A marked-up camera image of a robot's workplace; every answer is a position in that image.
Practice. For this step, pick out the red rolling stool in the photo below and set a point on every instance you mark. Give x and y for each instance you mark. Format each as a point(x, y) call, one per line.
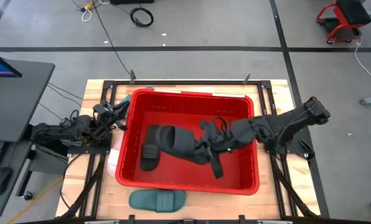
point(350, 12)

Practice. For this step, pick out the black aluminium table frame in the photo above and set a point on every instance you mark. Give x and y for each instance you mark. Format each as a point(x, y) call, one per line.
point(204, 82)

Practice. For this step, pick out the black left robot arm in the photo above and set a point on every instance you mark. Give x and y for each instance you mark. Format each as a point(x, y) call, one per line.
point(58, 132)

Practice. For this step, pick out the black table clamp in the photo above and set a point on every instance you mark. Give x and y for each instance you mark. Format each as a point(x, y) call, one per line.
point(132, 77)
point(131, 218)
point(246, 79)
point(241, 218)

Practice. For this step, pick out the red plastic bin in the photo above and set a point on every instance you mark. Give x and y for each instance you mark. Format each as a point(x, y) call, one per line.
point(185, 174)

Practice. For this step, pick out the black desk caster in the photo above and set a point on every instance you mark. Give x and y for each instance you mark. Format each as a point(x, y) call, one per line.
point(26, 195)

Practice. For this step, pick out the black computer mouse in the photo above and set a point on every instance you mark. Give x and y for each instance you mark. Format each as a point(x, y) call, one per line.
point(0, 180)

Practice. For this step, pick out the yellow plug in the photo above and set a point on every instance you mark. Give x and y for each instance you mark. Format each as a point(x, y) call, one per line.
point(88, 5)

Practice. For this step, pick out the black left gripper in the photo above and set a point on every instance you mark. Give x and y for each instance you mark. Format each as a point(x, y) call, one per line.
point(106, 113)

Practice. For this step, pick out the dark grey desk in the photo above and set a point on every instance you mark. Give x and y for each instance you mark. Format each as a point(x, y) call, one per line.
point(17, 102)

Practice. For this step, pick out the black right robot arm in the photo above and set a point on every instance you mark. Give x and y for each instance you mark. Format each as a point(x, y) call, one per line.
point(275, 124)

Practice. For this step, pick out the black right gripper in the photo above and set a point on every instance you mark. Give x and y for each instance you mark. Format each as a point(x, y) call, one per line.
point(218, 137)

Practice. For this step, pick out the black box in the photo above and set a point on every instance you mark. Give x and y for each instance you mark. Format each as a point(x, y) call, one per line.
point(131, 1)

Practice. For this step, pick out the pink rubber slide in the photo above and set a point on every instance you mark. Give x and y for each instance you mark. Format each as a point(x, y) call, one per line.
point(113, 161)

